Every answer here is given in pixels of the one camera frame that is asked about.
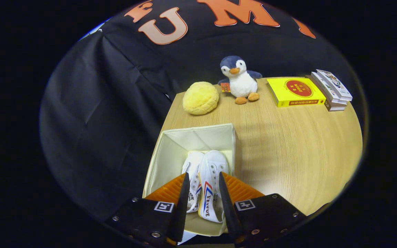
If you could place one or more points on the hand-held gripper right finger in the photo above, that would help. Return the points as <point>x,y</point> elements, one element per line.
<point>228,213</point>

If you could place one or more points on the white illustrated book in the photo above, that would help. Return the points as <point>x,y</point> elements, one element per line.
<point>336,84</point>

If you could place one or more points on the yellow book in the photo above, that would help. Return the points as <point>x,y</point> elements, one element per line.
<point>277,93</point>

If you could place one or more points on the brown fabric storage box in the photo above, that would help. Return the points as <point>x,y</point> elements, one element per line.
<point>177,144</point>

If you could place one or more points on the white canvas shoe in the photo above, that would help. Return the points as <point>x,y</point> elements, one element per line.
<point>214,162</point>
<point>190,162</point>

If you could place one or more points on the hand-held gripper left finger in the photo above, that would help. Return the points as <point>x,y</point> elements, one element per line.
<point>183,213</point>

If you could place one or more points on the white paperback book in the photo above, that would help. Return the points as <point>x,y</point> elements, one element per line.
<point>322,88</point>

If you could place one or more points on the brown cover book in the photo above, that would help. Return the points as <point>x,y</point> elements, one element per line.
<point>336,108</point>

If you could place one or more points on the yellow bread-shaped plush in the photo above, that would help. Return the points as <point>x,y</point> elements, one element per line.
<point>200,98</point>

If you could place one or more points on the penguin plush toy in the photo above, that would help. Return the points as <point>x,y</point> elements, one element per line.
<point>241,84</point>

